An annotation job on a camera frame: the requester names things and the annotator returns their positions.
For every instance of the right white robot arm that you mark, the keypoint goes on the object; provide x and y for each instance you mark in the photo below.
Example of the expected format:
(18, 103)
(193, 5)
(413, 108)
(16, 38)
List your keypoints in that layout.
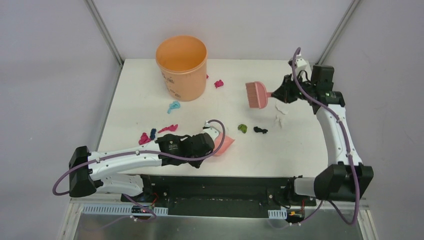
(346, 178)

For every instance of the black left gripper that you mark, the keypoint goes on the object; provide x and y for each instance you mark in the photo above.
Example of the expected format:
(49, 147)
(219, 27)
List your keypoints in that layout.
(208, 144)

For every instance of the pink hand brush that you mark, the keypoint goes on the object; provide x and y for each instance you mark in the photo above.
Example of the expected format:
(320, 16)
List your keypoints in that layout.
(257, 95)

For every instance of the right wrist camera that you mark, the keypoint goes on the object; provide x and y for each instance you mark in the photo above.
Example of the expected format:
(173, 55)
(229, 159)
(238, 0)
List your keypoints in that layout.
(298, 63)

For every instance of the magenta paper scrap near bucket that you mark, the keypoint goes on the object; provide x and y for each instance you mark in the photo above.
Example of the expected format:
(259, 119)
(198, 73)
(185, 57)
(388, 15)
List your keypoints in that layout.
(219, 83)

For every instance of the white paper scrap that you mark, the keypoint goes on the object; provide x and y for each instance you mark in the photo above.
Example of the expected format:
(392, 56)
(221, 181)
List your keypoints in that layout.
(280, 116)

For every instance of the black paper scrap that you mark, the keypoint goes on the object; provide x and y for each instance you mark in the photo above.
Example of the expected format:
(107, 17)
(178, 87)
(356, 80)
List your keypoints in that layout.
(260, 130)

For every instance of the left white cable duct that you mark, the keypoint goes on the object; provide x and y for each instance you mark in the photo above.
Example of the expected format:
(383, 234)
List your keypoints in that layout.
(123, 210)

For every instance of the blue paper scrap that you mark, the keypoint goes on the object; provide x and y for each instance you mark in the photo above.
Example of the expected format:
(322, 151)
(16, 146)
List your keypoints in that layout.
(152, 135)

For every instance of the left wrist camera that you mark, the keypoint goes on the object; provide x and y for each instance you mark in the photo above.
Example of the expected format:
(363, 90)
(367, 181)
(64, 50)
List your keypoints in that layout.
(212, 130)

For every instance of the right white cable duct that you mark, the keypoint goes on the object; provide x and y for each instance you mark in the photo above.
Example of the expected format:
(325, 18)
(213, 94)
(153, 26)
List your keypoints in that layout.
(279, 214)

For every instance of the pink dustpan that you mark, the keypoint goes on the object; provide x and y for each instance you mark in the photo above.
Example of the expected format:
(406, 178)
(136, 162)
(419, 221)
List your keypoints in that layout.
(227, 142)

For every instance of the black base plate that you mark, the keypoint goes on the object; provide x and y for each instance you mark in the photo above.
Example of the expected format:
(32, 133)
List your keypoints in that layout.
(218, 196)

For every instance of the cyan paper scrap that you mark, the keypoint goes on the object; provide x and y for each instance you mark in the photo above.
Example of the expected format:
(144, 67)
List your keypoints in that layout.
(172, 106)

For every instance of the orange plastic bucket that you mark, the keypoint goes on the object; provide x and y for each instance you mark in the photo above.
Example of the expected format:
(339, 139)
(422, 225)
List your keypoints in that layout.
(182, 61)

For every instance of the white cable duct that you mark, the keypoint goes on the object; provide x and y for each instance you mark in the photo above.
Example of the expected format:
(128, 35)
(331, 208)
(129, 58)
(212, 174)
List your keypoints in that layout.
(279, 214)
(123, 210)

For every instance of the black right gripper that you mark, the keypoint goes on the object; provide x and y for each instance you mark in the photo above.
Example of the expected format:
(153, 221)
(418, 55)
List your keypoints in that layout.
(283, 93)

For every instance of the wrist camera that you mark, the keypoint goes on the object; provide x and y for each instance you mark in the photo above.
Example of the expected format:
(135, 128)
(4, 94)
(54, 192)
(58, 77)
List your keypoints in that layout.
(212, 130)
(298, 63)

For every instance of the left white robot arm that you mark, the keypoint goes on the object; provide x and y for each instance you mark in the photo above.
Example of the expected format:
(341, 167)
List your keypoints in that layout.
(97, 171)

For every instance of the green paper scrap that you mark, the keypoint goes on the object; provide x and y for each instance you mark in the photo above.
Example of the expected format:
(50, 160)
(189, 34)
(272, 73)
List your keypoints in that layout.
(243, 128)

